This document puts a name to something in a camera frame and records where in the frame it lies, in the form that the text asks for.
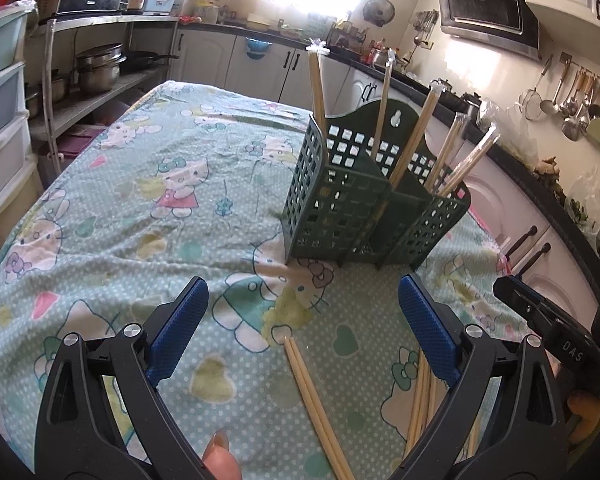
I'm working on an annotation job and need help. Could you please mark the wooden chopsticks pair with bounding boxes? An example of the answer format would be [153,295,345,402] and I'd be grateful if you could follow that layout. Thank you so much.
[424,112,471,193]
[466,417,482,456]
[305,39,331,133]
[370,50,397,161]
[281,336,357,480]
[405,355,431,456]
[436,124,501,200]
[425,375,446,428]
[387,82,443,188]

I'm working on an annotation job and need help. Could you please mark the pastel plastic drawer unit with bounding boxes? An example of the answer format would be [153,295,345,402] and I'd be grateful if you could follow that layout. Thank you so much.
[0,7,43,251]

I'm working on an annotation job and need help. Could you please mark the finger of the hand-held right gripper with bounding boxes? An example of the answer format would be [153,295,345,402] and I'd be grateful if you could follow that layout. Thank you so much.
[492,275,563,343]

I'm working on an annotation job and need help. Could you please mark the blue hanging plastic basket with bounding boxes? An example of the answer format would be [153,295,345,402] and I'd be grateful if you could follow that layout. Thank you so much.
[245,37,272,60]

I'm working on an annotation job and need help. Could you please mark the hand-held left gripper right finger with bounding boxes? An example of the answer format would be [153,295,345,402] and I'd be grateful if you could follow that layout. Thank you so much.
[390,272,568,480]

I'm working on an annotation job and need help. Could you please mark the black frying pan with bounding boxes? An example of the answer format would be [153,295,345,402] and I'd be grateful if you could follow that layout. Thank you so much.
[120,50,178,73]

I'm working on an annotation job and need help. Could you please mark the stacked steel pots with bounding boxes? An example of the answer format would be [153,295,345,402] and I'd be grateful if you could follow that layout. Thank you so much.
[75,43,127,95]

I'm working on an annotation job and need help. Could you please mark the green cartoon cat tablecloth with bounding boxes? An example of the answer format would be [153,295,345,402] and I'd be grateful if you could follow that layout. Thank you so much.
[0,80,536,480]

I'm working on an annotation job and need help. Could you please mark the small round wall fan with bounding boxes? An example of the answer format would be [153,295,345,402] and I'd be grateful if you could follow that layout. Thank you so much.
[362,0,397,27]

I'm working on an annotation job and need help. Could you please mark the purple plastic lid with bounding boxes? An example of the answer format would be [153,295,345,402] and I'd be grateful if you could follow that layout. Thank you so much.
[62,127,106,158]

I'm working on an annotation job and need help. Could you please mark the plastic bag with greens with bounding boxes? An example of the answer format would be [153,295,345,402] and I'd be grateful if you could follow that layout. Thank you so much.
[565,167,600,233]

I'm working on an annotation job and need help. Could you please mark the black wire dish rack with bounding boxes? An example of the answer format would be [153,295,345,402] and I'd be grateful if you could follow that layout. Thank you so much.
[329,25,368,56]

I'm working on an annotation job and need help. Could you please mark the white lower kitchen cabinets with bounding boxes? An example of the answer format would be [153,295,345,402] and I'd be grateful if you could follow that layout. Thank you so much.
[172,27,600,311]

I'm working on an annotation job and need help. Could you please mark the ginger root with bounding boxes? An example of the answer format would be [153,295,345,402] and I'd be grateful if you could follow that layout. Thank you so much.
[532,156,563,186]

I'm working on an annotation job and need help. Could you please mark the metal shelf rack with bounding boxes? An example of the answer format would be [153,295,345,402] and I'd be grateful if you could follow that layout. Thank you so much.
[25,14,181,171]

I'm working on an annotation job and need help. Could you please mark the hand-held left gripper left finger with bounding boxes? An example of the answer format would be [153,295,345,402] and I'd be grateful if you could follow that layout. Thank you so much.
[34,275,211,480]

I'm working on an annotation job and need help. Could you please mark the row of hanging kitchen utensils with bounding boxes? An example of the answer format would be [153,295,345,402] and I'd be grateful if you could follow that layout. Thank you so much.
[517,52,600,146]

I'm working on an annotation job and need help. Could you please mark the green plastic utensil basket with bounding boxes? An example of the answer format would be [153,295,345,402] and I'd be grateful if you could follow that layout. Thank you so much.
[281,101,473,268]

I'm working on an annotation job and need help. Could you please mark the small steel pot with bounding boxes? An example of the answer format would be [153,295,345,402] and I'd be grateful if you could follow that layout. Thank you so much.
[50,76,71,106]

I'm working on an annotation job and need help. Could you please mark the clear plastic bag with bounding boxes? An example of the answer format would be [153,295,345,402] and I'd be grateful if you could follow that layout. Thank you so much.
[477,100,503,128]

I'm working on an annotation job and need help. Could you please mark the person's left hand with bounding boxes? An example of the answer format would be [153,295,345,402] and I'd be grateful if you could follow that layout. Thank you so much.
[201,429,243,480]

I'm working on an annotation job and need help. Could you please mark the black range hood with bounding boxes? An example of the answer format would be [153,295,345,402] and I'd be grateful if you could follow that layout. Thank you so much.
[425,0,541,61]

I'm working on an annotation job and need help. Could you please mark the person's right hand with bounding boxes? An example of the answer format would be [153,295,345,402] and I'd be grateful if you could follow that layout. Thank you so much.
[554,360,600,447]

